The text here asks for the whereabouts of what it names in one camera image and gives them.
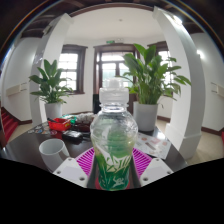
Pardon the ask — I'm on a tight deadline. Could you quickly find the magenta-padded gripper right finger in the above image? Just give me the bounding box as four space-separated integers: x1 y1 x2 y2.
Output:
129 148 175 188

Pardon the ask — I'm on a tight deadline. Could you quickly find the printed paper leaflet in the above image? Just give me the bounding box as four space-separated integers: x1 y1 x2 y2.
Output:
134 131 173 160

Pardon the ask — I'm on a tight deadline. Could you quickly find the large plant in white pot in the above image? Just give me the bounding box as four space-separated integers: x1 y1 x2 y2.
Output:
120 43 193 133

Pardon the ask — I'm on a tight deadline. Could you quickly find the black chair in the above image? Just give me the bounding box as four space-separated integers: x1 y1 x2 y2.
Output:
92 94 104 115

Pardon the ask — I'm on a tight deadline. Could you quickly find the dark wood double door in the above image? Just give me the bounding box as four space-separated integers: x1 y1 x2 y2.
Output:
92 43 141 115

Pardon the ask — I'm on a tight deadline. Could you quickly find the flat round red coaster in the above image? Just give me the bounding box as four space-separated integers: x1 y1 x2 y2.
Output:
94 175 101 190

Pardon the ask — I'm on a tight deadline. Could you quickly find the black flat case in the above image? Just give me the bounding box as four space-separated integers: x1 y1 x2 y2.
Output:
62 129 84 141

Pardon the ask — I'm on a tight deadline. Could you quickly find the clear green-label drink bottle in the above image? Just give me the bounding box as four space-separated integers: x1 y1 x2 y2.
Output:
89 77 139 192

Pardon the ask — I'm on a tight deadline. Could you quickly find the dark wood framed window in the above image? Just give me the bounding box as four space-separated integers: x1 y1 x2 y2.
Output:
58 44 89 96
147 40 175 86

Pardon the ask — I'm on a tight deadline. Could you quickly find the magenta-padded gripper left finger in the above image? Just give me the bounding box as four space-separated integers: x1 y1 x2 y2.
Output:
52 148 98 189

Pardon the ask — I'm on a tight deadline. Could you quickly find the red box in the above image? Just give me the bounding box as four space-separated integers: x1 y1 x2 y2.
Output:
47 117 72 132

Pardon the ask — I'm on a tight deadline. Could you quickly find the small plant in white pot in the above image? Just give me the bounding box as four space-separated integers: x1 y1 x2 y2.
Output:
28 59 75 120

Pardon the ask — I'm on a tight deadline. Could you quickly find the white mug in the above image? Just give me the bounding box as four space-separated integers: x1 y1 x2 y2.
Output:
38 138 71 173

